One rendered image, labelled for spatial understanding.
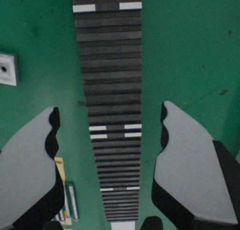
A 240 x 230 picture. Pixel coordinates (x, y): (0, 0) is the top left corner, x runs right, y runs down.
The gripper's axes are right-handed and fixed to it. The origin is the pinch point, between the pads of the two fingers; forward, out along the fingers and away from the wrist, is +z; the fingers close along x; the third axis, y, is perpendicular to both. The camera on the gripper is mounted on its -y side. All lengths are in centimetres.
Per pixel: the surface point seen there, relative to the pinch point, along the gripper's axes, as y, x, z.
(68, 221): 29.8, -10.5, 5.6
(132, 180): 12.5, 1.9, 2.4
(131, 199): 16.5, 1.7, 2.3
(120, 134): 4.6, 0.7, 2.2
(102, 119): 2.9, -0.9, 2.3
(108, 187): 13.5, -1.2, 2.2
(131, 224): 24.9, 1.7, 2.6
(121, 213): 20.5, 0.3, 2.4
